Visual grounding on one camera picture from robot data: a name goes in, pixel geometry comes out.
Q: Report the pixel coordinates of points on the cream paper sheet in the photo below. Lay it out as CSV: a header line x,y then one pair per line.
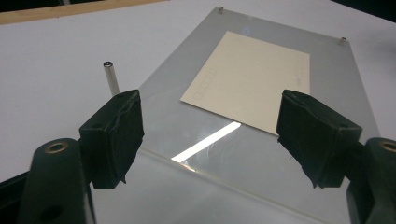
x,y
252,84

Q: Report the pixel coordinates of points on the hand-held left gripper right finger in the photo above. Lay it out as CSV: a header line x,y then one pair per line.
x,y
314,137

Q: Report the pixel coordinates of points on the white board mat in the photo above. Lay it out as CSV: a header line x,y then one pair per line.
x,y
46,68

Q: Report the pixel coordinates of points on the wooden table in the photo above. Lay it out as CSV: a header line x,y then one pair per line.
x,y
62,11

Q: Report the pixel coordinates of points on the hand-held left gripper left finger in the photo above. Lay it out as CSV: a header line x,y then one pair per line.
x,y
112,140

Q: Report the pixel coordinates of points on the short metal standoff screw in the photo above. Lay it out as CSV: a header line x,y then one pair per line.
x,y
342,40
220,9

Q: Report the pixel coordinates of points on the tall metal standoff post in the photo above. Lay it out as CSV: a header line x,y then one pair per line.
x,y
111,79

